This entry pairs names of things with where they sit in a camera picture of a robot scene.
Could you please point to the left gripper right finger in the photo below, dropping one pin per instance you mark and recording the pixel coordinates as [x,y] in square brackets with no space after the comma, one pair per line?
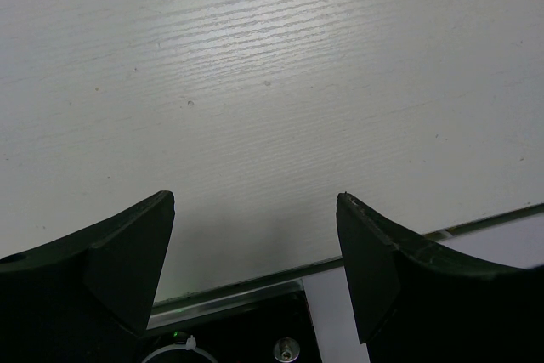
[415,300]

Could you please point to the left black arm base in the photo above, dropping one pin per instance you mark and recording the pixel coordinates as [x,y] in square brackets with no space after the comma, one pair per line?
[267,324]

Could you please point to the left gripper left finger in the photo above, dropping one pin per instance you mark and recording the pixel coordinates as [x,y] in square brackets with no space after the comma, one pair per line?
[87,297]

